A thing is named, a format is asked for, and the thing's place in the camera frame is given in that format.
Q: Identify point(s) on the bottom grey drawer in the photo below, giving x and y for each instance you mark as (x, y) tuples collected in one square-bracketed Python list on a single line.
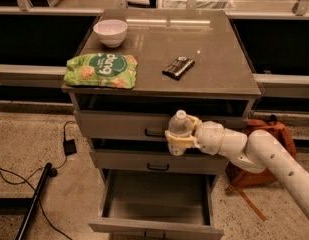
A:
[(157, 206)]

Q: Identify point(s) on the black pole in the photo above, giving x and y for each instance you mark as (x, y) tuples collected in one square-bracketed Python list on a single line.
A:
[(38, 190)]

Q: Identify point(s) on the black power adapter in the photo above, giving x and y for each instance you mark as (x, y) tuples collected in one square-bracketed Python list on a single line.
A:
[(69, 147)]

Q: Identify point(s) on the clear plastic water bottle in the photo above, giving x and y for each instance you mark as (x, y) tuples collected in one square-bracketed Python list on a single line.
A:
[(179, 126)]

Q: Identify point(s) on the grey drawer cabinet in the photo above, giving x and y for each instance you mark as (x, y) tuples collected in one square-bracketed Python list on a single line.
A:
[(219, 87)]

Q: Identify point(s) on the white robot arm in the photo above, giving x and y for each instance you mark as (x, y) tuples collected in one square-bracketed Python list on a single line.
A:
[(254, 153)]

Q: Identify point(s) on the white ceramic bowl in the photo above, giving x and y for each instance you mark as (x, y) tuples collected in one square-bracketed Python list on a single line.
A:
[(111, 33)]

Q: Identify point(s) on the middle grey drawer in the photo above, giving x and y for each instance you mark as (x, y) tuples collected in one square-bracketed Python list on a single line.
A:
[(159, 162)]

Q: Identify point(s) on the green snack bag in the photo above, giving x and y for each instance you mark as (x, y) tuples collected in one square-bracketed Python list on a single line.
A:
[(102, 70)]

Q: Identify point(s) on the orange backpack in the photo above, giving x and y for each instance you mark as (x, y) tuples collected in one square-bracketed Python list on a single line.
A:
[(240, 178)]

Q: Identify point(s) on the top grey drawer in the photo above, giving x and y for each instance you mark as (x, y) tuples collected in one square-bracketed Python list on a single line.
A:
[(122, 125)]

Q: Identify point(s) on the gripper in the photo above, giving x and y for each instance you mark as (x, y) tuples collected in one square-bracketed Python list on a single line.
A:
[(210, 136)]

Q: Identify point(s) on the black snack bar wrapper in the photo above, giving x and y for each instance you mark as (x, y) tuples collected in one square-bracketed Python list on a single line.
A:
[(178, 67)]

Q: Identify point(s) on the grey drawer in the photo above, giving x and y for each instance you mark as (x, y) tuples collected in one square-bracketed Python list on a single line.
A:
[(122, 125), (159, 162), (157, 206)]

